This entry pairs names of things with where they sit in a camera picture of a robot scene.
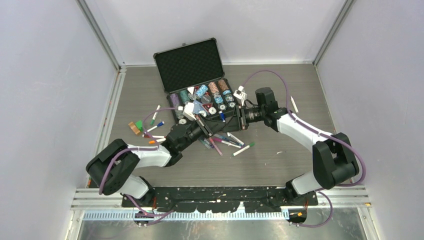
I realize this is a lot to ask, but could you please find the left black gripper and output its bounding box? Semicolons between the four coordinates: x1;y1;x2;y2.
178;113;226;152

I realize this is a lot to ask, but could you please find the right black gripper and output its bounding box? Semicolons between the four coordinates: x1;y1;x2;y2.
223;104;266;134

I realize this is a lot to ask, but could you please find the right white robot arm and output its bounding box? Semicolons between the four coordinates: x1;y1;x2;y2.
233;86;360;205

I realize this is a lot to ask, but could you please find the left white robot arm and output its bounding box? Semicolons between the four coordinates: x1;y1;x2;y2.
86;116;227;207

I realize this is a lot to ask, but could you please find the light blue marker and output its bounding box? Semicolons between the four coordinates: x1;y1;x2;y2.
214;134;231;142

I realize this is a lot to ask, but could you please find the purple cap white marker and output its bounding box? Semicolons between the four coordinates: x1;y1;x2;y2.
226;132;245;146

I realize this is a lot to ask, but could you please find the pink marker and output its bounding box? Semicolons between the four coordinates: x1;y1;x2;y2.
208;137;223;156

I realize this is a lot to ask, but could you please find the dark green marker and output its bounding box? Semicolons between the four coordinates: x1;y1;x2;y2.
198;137;214;149

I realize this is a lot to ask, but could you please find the magenta cap white marker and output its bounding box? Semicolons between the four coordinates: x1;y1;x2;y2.
212;137;242;149

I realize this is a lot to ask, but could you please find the green cap white marker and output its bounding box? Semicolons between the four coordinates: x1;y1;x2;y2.
232;142;255;157

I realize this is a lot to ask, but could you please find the black poker chip case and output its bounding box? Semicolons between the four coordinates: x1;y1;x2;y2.
153;38;239;123

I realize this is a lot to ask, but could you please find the green tip white marker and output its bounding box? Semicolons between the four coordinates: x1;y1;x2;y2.
150;105;161;126

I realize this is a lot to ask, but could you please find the green toy block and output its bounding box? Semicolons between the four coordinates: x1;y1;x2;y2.
134;120;143;132

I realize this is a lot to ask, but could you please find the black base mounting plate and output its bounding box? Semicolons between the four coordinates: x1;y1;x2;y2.
121;186;318;213

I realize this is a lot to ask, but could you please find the brown wooden block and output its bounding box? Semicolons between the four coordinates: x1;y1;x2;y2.
128;121;141;136

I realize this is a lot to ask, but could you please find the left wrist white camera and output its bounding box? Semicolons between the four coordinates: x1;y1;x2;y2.
183;102;199;121

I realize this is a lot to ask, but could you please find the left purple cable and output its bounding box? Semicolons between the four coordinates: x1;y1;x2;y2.
98;106;185;228

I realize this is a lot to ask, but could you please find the purple cable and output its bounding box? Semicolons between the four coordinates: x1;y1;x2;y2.
98;106;185;228
241;69;367;229

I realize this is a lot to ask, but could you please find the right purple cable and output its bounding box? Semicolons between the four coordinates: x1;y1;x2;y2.
241;69;367;229

